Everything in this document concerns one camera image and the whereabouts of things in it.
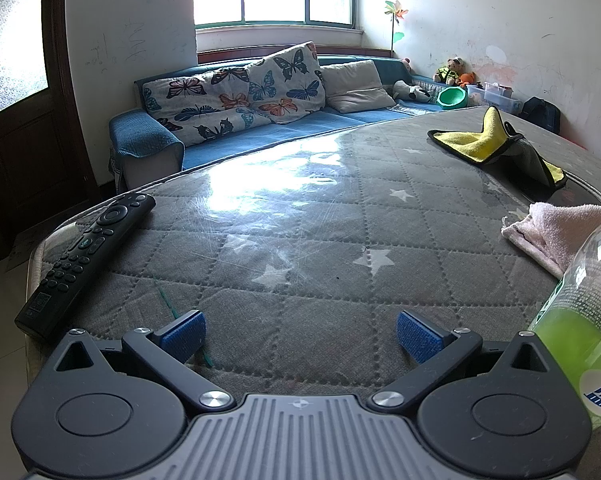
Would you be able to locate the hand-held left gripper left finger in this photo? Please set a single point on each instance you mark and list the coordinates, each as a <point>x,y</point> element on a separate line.
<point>183,335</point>

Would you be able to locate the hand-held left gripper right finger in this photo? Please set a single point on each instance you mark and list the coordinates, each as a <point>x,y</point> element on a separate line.
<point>420,336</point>

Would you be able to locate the clear pump bottle green liquid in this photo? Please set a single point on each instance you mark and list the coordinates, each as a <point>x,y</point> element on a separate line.
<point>575,330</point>

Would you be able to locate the pale pink towel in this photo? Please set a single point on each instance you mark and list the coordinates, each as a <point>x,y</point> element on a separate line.
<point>550,230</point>

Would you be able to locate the black remote control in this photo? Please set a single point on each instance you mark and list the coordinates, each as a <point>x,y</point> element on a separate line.
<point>80,255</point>

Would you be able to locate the yellow and grey microfiber cloth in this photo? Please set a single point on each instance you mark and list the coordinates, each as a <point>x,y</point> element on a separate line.
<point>470,145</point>

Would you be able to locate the blue sofa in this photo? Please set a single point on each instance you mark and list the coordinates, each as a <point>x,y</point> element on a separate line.
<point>140,130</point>

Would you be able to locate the round black induction cooktop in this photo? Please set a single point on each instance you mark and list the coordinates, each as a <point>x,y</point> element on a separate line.
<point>585,195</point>

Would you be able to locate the long butterfly print cushion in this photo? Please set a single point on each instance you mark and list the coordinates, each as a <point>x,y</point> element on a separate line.
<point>200,105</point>

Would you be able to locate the dark wooden door frosted glass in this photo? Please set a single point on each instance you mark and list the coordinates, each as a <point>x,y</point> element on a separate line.
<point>25,160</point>

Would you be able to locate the green plastic basin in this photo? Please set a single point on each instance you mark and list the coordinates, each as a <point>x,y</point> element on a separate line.
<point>452,97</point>

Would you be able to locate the black and white plush toy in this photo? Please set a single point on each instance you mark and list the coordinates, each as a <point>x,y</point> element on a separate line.
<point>410,92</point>

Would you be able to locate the small clear plastic box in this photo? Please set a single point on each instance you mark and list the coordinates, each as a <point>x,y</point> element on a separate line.
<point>474,95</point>

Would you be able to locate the large clear plastic storage box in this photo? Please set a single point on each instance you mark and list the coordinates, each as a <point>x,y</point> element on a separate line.
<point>503,100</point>

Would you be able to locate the black backpack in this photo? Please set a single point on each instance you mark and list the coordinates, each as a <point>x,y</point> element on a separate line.
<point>540,115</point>

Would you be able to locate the beige cushion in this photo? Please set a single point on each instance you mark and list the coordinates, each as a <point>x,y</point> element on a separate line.
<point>355,85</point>

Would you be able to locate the orange plush toy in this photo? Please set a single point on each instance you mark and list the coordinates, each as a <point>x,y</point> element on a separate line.
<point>468,79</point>

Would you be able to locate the brown teddy bear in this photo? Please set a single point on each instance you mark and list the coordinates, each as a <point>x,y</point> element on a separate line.
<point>449,72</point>

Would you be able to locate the square butterfly print cushion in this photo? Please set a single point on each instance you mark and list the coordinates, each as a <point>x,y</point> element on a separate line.
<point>285,85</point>

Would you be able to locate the pink plush toy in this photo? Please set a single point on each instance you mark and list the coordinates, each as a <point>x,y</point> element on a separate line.
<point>407,65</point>

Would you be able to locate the colourful pinwheel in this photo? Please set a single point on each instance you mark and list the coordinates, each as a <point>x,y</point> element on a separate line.
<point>395,12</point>

